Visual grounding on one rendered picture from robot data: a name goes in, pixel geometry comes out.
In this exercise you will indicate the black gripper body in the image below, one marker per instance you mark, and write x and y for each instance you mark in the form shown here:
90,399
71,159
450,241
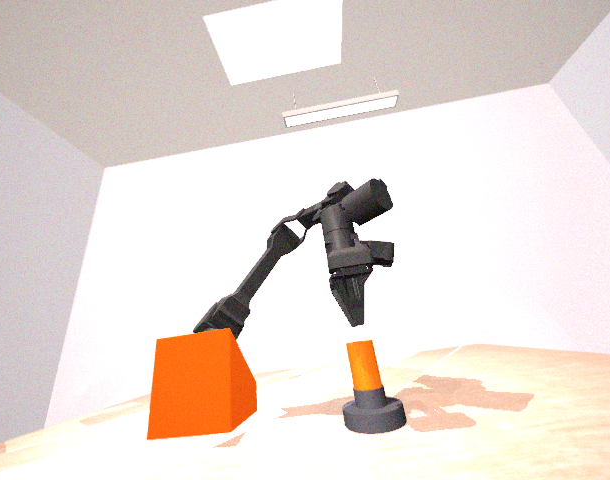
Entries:
343,255

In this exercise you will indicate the orange translucent knob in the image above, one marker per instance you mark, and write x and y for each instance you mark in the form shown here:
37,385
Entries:
363,365

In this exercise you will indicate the dark grey stepped pedestal with shaft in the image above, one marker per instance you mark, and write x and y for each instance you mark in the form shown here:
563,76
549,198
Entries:
372,412

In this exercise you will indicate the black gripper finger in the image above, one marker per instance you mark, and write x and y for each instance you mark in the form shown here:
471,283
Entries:
343,307
350,286

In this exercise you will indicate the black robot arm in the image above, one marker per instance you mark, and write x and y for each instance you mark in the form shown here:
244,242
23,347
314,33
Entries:
341,207

